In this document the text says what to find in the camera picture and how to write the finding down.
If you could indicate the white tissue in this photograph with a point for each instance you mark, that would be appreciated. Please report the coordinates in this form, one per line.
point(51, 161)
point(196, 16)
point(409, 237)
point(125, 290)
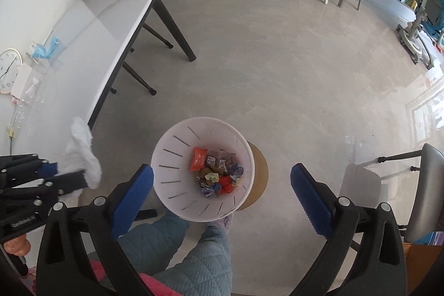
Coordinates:
point(78, 154)

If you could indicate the grey floor stand machine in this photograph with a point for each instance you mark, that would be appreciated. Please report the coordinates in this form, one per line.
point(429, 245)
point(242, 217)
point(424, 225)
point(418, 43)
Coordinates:
point(423, 37)

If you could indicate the person legs teal pants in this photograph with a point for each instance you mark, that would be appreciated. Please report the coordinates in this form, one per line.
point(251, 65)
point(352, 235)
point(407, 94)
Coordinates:
point(205, 270)

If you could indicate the white round table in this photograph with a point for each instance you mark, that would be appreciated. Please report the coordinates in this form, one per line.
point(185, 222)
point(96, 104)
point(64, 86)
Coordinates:
point(95, 36)

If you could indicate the white card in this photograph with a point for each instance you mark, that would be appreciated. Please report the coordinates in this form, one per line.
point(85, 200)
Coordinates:
point(21, 79)

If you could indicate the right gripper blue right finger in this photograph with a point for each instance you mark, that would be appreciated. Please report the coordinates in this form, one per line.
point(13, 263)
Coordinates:
point(316, 199)

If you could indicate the white trash bin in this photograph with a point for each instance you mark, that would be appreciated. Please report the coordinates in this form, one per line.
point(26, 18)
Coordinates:
point(203, 169)

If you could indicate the person left hand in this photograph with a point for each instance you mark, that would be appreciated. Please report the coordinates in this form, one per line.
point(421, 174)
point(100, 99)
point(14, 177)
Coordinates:
point(19, 246)

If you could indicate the clear plastic bottle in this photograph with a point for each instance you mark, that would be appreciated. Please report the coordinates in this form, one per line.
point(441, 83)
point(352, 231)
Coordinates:
point(24, 105)

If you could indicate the grey chair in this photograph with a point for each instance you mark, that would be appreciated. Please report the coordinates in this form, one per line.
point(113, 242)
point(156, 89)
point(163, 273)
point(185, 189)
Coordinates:
point(415, 194)

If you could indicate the round wall clock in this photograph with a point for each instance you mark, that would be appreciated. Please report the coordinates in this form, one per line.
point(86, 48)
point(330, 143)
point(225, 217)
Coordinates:
point(10, 63)

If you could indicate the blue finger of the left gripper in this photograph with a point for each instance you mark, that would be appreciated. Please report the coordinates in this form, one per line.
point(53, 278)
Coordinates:
point(47, 170)

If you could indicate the blue face mask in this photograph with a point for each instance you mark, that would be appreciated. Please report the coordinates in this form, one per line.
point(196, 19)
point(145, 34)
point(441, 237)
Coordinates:
point(40, 51)

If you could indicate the wooden round stool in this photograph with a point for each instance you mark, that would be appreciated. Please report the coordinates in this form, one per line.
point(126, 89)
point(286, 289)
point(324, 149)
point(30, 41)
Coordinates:
point(260, 179)

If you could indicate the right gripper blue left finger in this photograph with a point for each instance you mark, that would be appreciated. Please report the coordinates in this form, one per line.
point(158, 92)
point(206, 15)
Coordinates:
point(127, 199)

